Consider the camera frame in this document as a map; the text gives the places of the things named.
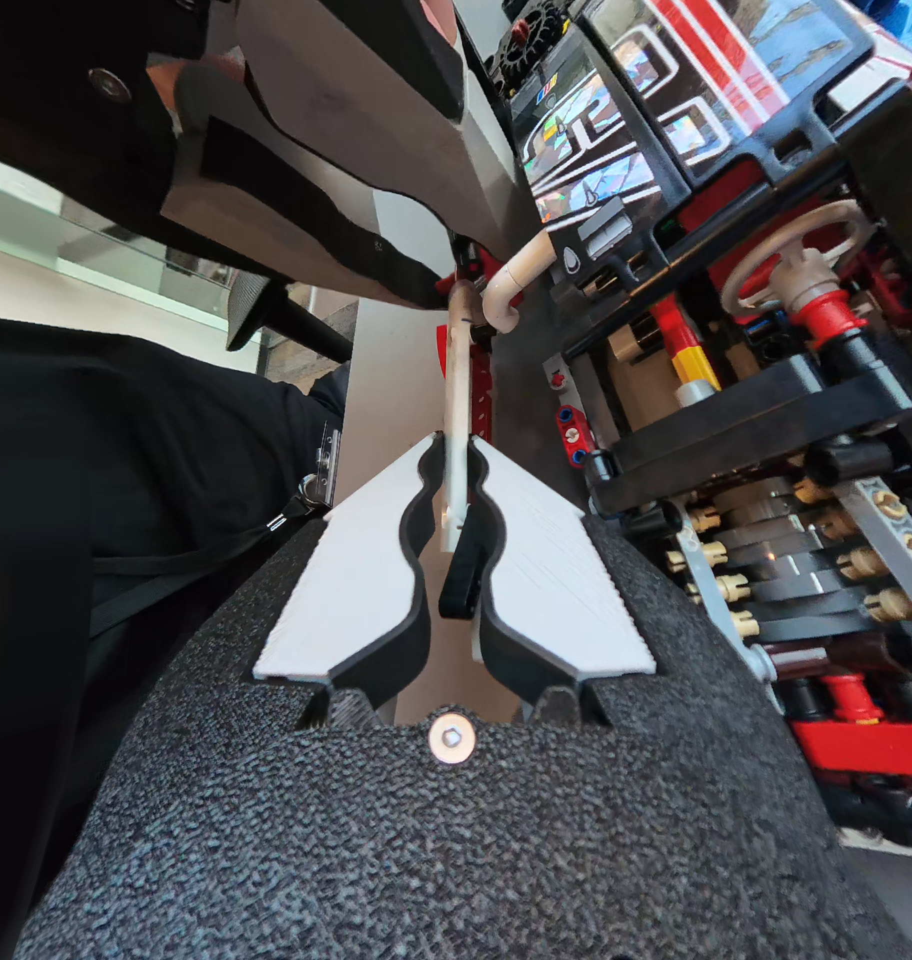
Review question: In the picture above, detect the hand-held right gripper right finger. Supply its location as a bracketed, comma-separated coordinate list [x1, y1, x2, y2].
[467, 437, 660, 705]

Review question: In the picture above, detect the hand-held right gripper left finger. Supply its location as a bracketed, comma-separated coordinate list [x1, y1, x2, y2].
[252, 431, 446, 705]

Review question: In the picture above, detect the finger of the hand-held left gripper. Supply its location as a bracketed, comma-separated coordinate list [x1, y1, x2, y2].
[234, 0, 545, 261]
[160, 66, 455, 312]

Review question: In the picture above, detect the white and red brick door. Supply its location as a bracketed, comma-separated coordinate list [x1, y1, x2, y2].
[435, 273, 496, 665]

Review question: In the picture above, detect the toy brick car model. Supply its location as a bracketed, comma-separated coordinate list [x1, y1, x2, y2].
[456, 0, 912, 849]

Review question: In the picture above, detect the grey desk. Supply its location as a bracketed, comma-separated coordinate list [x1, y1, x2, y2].
[339, 0, 912, 960]

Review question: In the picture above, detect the person's left hand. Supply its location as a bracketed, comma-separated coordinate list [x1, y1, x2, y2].
[145, 52, 245, 134]

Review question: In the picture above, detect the black office chair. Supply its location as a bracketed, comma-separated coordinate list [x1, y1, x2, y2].
[227, 270, 352, 363]

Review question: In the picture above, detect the person in black clothing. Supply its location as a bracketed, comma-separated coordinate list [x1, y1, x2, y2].
[0, 315, 348, 960]

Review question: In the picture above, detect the black lanyard strap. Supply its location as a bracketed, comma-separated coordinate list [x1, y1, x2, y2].
[88, 420, 343, 639]

